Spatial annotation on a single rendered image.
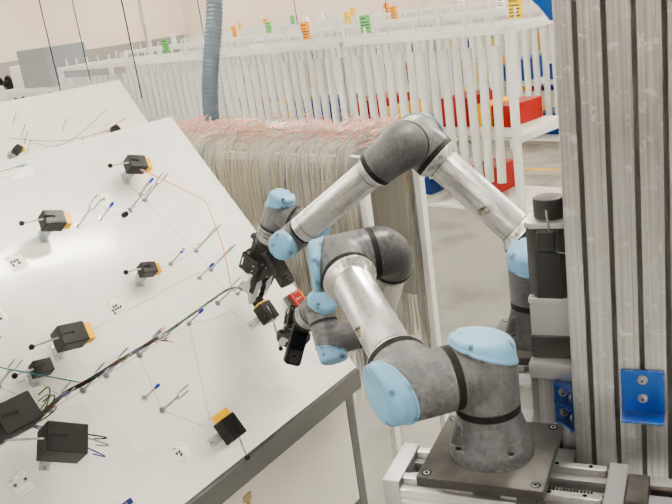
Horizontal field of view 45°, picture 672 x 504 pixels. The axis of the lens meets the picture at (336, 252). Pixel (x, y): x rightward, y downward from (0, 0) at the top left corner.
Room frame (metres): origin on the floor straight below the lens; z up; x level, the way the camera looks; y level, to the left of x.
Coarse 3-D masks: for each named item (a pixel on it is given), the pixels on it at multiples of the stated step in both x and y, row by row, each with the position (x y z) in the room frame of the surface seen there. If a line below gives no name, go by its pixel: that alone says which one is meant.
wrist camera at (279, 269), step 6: (264, 252) 2.18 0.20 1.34; (270, 252) 2.18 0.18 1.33; (264, 258) 2.18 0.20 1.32; (270, 258) 2.17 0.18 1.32; (276, 258) 2.18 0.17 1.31; (270, 264) 2.17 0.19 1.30; (276, 264) 2.17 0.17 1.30; (282, 264) 2.18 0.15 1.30; (270, 270) 2.17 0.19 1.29; (276, 270) 2.16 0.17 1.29; (282, 270) 2.17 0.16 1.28; (288, 270) 2.18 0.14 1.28; (276, 276) 2.16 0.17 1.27; (282, 276) 2.15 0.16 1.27; (288, 276) 2.16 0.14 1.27; (282, 282) 2.14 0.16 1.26; (288, 282) 2.15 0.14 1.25
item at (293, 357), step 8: (296, 328) 2.05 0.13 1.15; (296, 336) 2.04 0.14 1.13; (304, 336) 2.05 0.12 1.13; (288, 344) 2.04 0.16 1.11; (296, 344) 2.04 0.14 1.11; (304, 344) 2.04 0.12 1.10; (288, 352) 2.03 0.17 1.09; (296, 352) 2.03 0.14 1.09; (288, 360) 2.02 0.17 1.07; (296, 360) 2.03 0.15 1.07
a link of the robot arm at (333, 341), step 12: (312, 324) 1.93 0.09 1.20; (324, 324) 1.92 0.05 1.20; (336, 324) 1.93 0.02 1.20; (348, 324) 1.93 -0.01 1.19; (324, 336) 1.90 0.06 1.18; (336, 336) 1.90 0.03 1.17; (348, 336) 1.90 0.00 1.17; (324, 348) 1.88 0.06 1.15; (336, 348) 1.88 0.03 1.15; (348, 348) 1.90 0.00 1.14; (324, 360) 1.88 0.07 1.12; (336, 360) 1.88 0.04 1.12
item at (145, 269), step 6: (144, 264) 2.11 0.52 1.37; (150, 264) 2.12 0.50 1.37; (126, 270) 2.08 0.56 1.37; (132, 270) 2.09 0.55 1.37; (138, 270) 2.11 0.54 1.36; (144, 270) 2.09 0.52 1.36; (150, 270) 2.11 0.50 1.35; (156, 270) 2.12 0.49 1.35; (138, 276) 2.13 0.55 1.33; (144, 276) 2.11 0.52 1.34; (150, 276) 2.12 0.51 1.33; (138, 282) 2.14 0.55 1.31
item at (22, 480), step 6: (24, 468) 1.60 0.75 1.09; (18, 474) 1.58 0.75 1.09; (24, 474) 1.59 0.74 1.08; (6, 480) 1.56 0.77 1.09; (12, 480) 1.57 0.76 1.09; (18, 480) 1.57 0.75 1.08; (24, 480) 1.58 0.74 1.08; (30, 480) 1.59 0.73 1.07; (12, 486) 1.56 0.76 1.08; (18, 486) 1.56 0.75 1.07; (24, 486) 1.57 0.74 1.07; (30, 486) 1.58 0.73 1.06; (36, 486) 1.58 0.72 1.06; (18, 492) 1.56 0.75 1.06; (24, 492) 1.56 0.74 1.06; (18, 498) 1.55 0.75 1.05
